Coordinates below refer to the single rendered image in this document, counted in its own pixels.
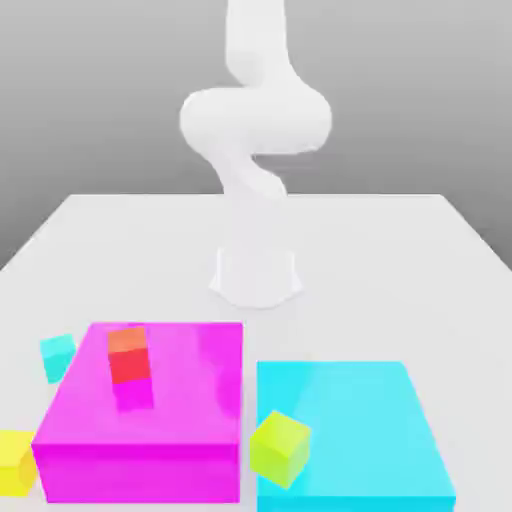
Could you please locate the small red cube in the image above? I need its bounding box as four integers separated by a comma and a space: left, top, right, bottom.
106, 326, 152, 385

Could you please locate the small lime green cube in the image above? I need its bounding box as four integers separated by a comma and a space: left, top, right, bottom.
249, 409, 313, 490

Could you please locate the small turquoise cube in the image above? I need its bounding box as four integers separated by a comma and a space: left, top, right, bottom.
39, 333, 78, 385

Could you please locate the small yellow cube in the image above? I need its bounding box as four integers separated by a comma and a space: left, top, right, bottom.
0, 429, 40, 498

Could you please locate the large magenta box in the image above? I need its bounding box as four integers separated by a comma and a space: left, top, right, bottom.
30, 321, 244, 504

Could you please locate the large cyan box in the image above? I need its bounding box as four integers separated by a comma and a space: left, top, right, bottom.
255, 360, 458, 512

